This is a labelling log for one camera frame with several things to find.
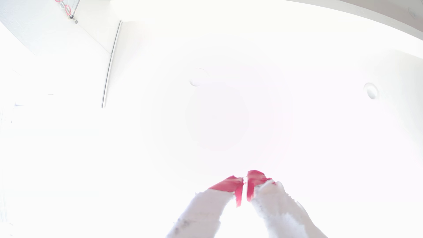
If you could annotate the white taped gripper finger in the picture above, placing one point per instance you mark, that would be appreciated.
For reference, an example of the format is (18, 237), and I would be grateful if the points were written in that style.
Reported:
(281, 211)
(205, 211)

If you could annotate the round recessed ceiling light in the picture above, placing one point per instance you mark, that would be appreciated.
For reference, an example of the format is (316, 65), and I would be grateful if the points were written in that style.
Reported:
(371, 91)
(197, 77)

